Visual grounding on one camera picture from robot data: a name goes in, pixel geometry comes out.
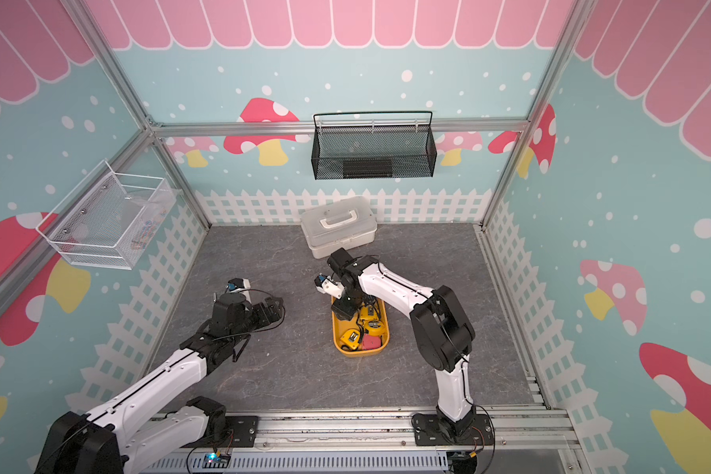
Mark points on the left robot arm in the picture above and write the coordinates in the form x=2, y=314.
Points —
x=119, y=436

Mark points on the white plastic lidded case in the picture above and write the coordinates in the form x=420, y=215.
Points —
x=345, y=225

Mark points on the yellow plastic storage bin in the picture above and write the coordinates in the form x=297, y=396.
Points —
x=375, y=308

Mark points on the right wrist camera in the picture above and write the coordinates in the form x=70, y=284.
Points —
x=326, y=285

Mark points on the black mesh wall basket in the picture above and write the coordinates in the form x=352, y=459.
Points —
x=373, y=145

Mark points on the grey slotted cable duct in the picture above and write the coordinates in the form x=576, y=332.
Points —
x=423, y=461

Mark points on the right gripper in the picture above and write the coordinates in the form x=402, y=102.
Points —
x=341, y=311

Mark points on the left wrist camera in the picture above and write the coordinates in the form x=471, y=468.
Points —
x=239, y=285

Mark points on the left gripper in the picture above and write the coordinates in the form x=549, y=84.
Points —
x=276, y=313

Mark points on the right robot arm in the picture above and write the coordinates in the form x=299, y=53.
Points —
x=442, y=330

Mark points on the pink object in bin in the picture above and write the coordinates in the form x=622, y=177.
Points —
x=371, y=343

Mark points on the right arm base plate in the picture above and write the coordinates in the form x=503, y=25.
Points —
x=433, y=430

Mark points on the aluminium mounting rail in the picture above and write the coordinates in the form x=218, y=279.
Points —
x=518, y=427

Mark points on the white wire wall basket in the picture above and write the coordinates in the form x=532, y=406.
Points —
x=109, y=219

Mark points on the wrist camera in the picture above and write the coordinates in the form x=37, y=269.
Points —
x=239, y=285
x=326, y=285

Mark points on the green lit circuit board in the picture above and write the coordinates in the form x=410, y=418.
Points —
x=216, y=461

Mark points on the yellow tape measure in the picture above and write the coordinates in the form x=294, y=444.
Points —
x=350, y=340
x=373, y=326

